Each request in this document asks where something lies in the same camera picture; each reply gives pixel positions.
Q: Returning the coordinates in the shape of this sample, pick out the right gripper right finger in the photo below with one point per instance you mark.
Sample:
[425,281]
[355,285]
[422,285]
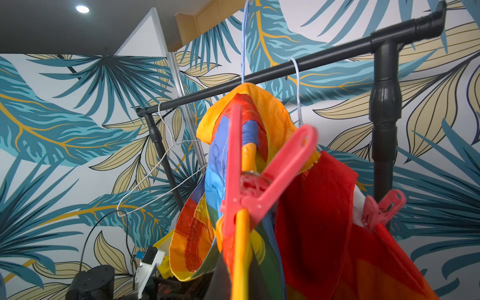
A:
[264,280]

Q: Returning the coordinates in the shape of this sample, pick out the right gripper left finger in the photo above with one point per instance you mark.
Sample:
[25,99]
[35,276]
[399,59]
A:
[220,287]

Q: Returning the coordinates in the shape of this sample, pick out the pink clothespin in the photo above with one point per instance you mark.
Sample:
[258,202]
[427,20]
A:
[258,193]
[381,213]

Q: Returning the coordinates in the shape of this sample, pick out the white wire hanger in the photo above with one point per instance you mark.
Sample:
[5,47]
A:
[157,165]
[298,99]

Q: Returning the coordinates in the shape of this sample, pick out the light blue wire hanger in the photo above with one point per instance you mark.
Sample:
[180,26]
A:
[243,39]

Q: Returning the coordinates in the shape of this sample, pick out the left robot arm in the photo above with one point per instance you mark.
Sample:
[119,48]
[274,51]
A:
[94,284]

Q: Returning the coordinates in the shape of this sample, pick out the yellow black toolbox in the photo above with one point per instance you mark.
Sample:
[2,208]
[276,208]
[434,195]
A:
[164,246]

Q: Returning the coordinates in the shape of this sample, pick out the rainbow jacket red hood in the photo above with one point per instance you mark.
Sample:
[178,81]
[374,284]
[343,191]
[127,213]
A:
[326,256]

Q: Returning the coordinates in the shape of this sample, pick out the black clothes rack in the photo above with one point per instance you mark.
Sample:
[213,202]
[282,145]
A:
[385,102]

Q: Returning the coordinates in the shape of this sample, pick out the left aluminium frame post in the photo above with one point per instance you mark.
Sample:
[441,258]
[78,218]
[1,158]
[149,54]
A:
[186,112]

